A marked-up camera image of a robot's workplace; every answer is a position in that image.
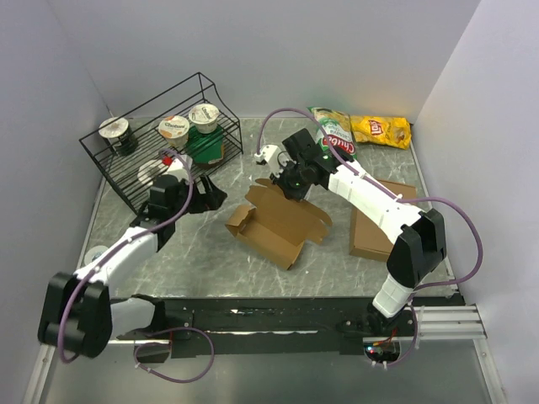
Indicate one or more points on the white ring yogurt cup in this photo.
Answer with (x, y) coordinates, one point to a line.
(148, 171)

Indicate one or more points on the yellow Lays chips bag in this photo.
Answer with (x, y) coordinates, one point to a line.
(385, 131)

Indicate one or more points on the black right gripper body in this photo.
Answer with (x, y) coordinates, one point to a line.
(293, 181)

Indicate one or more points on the aluminium rail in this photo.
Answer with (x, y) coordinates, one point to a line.
(437, 322)

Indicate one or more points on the purple yogurt cup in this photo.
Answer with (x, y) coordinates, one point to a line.
(93, 253)

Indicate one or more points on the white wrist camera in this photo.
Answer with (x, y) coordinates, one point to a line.
(268, 155)
(177, 168)

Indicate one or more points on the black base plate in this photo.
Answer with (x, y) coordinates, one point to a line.
(192, 344)

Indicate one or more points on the green Chobani yogurt cup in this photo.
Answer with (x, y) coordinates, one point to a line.
(204, 117)

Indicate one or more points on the black wire rack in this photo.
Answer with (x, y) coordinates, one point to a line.
(121, 172)

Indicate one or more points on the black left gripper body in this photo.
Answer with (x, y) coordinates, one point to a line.
(196, 204)

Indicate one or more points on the green Chuba chips bag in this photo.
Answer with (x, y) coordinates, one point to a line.
(338, 128)

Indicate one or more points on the green snack packet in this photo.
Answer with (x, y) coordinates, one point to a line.
(206, 149)

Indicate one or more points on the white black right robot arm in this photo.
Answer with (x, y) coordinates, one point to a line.
(417, 236)

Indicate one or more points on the dark yogurt cup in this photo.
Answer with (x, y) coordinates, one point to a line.
(118, 133)

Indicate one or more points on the folded brown cardboard box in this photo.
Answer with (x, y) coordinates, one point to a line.
(375, 231)

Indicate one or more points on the orange Chobani yogurt cup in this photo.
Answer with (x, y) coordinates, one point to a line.
(175, 130)

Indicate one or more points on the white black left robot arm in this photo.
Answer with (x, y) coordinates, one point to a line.
(78, 315)

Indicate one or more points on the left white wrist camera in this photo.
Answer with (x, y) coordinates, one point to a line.
(177, 168)

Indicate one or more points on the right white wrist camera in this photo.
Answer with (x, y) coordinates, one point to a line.
(268, 155)

